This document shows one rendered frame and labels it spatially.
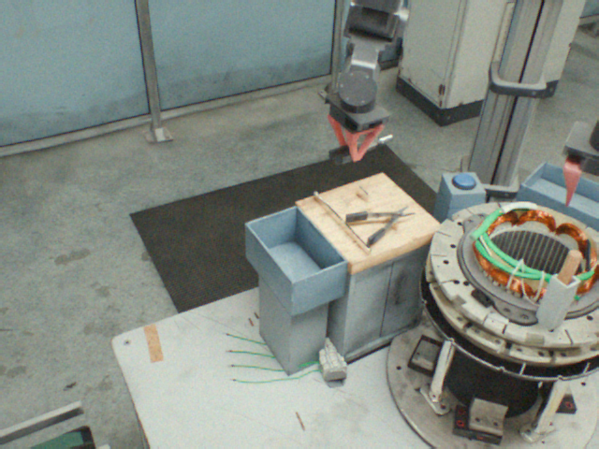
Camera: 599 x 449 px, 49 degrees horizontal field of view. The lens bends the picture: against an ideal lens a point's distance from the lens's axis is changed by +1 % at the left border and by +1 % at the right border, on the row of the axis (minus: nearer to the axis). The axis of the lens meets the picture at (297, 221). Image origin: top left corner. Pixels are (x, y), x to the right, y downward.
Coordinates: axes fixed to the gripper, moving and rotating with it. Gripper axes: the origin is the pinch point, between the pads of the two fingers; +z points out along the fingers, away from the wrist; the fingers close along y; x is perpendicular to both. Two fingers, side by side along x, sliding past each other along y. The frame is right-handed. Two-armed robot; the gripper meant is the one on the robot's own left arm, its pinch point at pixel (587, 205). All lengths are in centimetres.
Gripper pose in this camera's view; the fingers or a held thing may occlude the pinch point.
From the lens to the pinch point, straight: 91.4
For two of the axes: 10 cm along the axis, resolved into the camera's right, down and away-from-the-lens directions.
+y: 8.7, 3.6, -3.3
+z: -0.6, 7.5, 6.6
